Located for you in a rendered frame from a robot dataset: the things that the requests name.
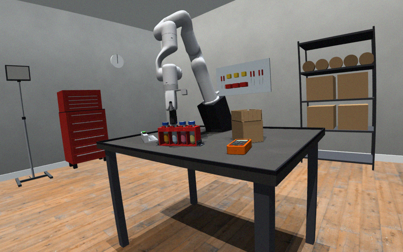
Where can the brown cardboard box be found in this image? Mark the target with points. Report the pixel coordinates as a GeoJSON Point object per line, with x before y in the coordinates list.
{"type": "Point", "coordinates": [247, 124]}

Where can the orange digital multimeter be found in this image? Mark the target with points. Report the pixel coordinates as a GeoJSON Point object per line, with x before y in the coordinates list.
{"type": "Point", "coordinates": [239, 146]}

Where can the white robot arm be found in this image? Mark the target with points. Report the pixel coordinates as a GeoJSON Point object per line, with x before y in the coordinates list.
{"type": "Point", "coordinates": [169, 74]}

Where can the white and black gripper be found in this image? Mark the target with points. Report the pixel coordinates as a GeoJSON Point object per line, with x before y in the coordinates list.
{"type": "Point", "coordinates": [171, 104]}

